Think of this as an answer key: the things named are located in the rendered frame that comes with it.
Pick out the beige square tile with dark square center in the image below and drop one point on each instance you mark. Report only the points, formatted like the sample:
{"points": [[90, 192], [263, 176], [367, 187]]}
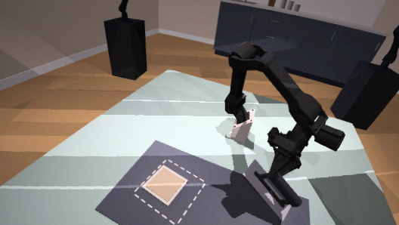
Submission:
{"points": [[165, 185]]}

